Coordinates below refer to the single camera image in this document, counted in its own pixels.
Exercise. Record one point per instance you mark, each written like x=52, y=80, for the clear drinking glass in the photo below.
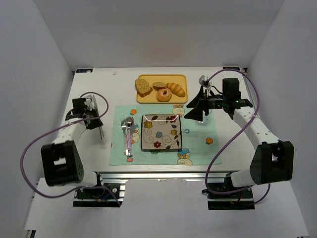
x=205, y=116

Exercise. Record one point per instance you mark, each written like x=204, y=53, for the pink handled spoon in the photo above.
x=128, y=120

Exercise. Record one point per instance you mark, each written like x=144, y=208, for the small round bread slice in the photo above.
x=159, y=85

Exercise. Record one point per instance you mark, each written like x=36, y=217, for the golden croissant roll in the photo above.
x=176, y=89

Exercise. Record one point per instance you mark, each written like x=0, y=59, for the herb bread slice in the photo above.
x=143, y=88

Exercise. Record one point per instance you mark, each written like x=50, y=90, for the floral square plate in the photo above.
x=161, y=132

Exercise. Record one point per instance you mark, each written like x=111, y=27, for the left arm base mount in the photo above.
x=110, y=192

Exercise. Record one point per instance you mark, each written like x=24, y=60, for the yellow plastic tray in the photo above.
x=165, y=78

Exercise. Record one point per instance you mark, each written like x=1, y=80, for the mint cartoon placemat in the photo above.
x=199, y=141

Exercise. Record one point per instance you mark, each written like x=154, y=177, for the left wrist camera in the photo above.
x=88, y=103

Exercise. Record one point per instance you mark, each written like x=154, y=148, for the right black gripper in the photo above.
x=205, y=103

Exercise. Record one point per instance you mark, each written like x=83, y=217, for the metal food tongs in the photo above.
x=94, y=113

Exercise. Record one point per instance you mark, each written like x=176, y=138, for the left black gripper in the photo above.
x=95, y=121

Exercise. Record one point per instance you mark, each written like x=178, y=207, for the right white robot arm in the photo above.
x=273, y=158

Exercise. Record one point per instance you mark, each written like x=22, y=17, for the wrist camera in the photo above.
x=88, y=103
x=205, y=83

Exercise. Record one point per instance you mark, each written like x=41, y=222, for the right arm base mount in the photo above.
x=242, y=200

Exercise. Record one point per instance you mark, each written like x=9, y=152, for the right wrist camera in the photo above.
x=205, y=83

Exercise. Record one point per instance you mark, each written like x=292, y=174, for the aluminium front rail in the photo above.
x=158, y=175

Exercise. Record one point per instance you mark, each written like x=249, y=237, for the glazed bagel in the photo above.
x=164, y=95

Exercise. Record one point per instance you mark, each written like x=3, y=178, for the left blue label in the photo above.
x=84, y=70

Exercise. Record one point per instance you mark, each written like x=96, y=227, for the right blue label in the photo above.
x=231, y=68

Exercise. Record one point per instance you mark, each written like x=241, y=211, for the pink handled fork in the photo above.
x=123, y=127

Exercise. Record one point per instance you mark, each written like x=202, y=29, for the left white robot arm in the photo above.
x=61, y=160

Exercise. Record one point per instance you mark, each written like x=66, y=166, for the blue label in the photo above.
x=231, y=68
x=84, y=70

